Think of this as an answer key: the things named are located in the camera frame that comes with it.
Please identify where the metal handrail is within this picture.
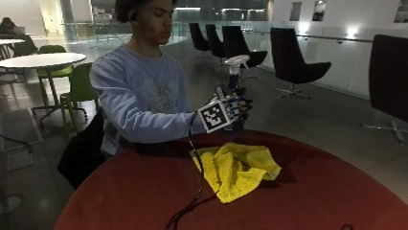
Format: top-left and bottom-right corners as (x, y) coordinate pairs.
(240, 29), (375, 44)

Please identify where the person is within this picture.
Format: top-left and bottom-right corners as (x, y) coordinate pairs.
(87, 0), (207, 157)
(0, 16), (40, 58)

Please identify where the black lounge chair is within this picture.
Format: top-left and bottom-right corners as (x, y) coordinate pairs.
(360, 34), (408, 145)
(203, 23), (227, 67)
(268, 27), (332, 100)
(187, 22), (211, 59)
(220, 25), (268, 81)

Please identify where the black cable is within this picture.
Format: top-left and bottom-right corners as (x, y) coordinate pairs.
(165, 111), (222, 230)

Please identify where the yellow cloth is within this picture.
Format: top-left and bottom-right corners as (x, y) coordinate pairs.
(189, 142), (283, 204)

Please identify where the blue spray bottle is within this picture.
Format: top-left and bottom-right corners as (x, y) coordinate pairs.
(222, 54), (251, 132)

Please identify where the green chair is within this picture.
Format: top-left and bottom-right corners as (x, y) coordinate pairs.
(58, 62), (101, 135)
(36, 44), (74, 108)

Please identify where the white round table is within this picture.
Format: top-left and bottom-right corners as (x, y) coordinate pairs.
(0, 38), (26, 60)
(0, 52), (87, 128)

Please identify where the white marker cube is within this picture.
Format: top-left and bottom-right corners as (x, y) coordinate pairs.
(196, 99), (235, 134)

